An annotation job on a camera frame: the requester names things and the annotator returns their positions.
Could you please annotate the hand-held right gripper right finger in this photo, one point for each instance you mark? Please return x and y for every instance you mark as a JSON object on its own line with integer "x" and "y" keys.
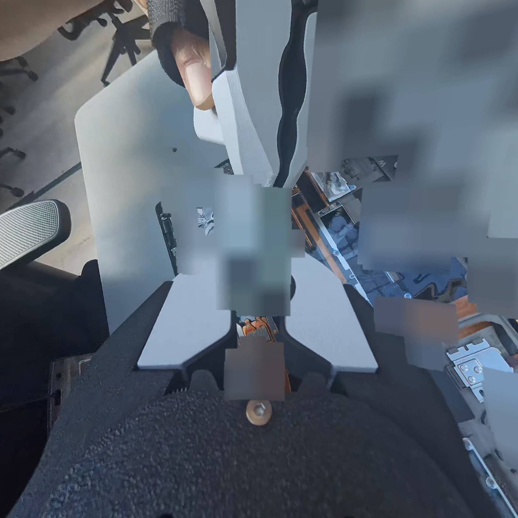
{"x": 323, "y": 319}

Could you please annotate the black chair base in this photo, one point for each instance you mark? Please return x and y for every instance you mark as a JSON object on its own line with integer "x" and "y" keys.
{"x": 121, "y": 36}

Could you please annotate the mesh office chair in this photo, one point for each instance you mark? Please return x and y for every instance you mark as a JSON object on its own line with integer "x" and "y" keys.
{"x": 32, "y": 230}

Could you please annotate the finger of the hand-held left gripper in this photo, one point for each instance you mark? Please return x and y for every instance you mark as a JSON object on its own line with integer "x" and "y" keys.
{"x": 303, "y": 141}
{"x": 259, "y": 81}

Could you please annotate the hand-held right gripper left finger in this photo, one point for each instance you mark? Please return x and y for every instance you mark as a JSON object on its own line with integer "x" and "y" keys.
{"x": 182, "y": 323}

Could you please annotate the person's left hand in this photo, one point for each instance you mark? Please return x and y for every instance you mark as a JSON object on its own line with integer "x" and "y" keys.
{"x": 194, "y": 73}

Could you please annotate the black laptop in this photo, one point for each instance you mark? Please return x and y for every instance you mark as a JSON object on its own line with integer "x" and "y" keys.
{"x": 336, "y": 234}

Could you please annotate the person's dark clothing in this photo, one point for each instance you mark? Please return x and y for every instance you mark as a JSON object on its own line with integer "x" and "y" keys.
{"x": 40, "y": 315}

